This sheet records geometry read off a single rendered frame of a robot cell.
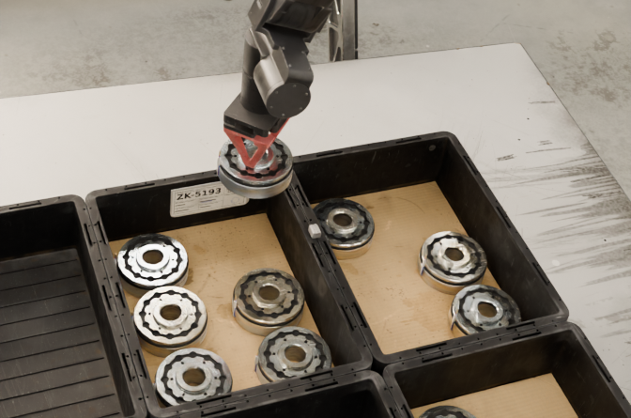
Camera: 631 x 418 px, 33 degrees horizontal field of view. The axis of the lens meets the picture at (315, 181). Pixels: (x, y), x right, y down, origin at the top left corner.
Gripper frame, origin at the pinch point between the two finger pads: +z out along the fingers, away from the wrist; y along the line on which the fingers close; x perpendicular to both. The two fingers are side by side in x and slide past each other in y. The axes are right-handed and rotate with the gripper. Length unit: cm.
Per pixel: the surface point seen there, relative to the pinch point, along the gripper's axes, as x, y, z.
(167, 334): 2.4, -20.3, 19.3
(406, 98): -3, 64, 35
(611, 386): -55, -4, 13
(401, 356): -28.5, -13.1, 12.7
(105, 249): 14.3, -16.6, 11.9
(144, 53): 94, 124, 104
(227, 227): 5.7, 4.0, 22.1
